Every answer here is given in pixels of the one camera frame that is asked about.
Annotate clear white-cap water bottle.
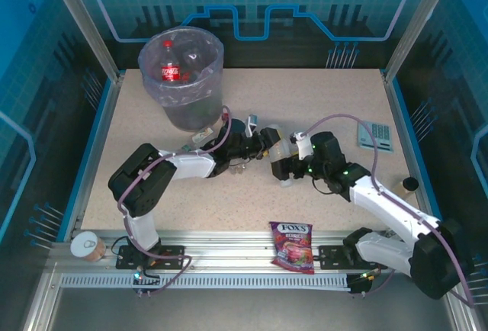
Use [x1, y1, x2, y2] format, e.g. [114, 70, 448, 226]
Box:
[268, 122, 297, 188]

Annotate small green-cap bottle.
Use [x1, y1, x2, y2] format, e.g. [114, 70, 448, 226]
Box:
[181, 126, 214, 153]

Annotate large Coca-Cola bottle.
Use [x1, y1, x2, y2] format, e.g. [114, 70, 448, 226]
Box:
[159, 40, 183, 83]

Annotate clear plastic bin liner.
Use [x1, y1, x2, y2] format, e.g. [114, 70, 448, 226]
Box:
[137, 27, 225, 107]

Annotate grey calculator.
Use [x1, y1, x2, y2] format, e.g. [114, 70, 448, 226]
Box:
[356, 120, 395, 153]

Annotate Fox's berries candy bag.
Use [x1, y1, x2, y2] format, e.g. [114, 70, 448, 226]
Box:
[268, 220, 317, 275]

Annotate small jar black lid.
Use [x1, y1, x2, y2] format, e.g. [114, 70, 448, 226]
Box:
[393, 176, 420, 198]

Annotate pull-tab tin can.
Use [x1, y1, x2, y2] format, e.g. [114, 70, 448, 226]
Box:
[69, 231, 106, 263]

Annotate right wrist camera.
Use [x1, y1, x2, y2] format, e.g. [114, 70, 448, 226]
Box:
[290, 130, 314, 160]

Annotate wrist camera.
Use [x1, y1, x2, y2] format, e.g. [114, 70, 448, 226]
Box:
[243, 114, 261, 138]
[290, 130, 314, 160]

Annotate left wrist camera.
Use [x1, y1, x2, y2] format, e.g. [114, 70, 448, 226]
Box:
[243, 114, 261, 138]

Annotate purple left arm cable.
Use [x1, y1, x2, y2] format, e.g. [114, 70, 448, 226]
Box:
[116, 104, 233, 294]

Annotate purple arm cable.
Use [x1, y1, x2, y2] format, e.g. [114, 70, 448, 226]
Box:
[303, 113, 476, 308]
[116, 104, 233, 294]

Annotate round wire mesh bin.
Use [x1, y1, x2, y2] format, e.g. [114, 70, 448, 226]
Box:
[137, 27, 225, 132]

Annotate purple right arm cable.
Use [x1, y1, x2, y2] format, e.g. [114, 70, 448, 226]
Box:
[303, 113, 476, 308]

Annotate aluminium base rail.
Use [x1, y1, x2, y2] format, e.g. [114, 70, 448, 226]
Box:
[49, 229, 451, 275]

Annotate white slotted cable duct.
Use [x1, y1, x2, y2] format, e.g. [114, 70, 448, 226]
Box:
[59, 272, 352, 291]

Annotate aluminium frame post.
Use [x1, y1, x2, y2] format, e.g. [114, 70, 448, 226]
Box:
[380, 0, 457, 84]
[40, 0, 124, 82]

